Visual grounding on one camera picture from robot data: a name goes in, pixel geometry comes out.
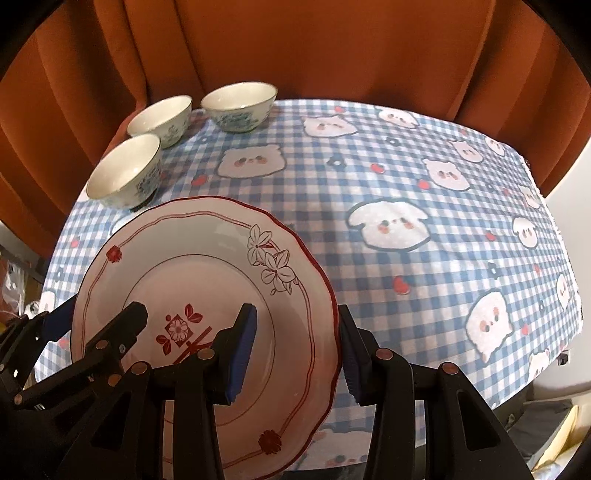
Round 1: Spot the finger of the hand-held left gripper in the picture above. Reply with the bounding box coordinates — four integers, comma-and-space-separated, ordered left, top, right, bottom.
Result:
0, 295, 75, 384
14, 302, 148, 411

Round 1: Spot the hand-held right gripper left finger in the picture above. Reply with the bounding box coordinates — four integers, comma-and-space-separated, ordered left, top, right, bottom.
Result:
60, 303, 258, 480

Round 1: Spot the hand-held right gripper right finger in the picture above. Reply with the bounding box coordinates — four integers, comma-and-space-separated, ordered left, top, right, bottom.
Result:
339, 305, 527, 480

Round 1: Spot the red patterned white plate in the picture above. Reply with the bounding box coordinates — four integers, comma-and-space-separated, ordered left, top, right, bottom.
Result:
71, 196, 343, 480

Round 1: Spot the blue floral ceramic bowl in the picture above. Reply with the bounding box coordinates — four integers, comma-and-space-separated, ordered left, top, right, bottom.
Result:
200, 82, 278, 134
86, 134, 162, 210
127, 95, 193, 149

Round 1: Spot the clear plastic bag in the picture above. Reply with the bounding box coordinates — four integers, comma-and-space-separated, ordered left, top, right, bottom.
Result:
0, 256, 44, 319

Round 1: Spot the blue checkered cartoon tablecloth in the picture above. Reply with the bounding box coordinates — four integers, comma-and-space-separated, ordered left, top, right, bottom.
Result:
34, 99, 583, 472

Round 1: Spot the grey cloth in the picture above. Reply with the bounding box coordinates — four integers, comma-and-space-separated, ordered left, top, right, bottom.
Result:
503, 399, 578, 462

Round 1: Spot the yellow cloth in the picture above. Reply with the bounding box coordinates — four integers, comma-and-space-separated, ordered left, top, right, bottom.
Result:
531, 406, 585, 476

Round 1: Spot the orange curtain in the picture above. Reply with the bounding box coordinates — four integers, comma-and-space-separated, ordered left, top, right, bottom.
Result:
0, 0, 583, 259

